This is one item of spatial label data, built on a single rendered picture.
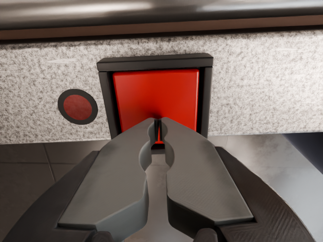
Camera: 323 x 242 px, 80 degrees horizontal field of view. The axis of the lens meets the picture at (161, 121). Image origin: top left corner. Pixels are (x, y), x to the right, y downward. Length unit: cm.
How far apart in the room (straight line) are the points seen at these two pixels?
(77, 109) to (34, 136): 5
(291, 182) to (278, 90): 165
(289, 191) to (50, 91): 182
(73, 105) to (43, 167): 148
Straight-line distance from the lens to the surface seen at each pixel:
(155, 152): 16
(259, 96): 17
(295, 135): 71
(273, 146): 151
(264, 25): 21
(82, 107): 17
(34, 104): 19
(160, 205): 171
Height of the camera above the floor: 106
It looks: 62 degrees down
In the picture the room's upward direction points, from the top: 179 degrees clockwise
